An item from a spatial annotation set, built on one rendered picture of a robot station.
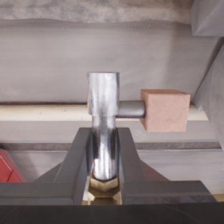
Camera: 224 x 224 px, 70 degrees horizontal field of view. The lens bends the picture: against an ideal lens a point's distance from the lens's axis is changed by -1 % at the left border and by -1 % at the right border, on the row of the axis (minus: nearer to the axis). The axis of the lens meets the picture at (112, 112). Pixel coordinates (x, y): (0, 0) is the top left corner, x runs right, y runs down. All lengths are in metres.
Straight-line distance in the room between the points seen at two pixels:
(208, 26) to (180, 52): 0.07
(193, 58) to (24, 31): 0.28
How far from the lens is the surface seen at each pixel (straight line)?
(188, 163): 0.58
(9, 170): 0.56
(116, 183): 0.17
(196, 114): 0.37
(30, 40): 0.31
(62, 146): 0.48
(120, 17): 0.28
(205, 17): 0.25
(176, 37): 0.30
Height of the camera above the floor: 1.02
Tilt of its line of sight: 49 degrees down
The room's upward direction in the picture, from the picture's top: 178 degrees clockwise
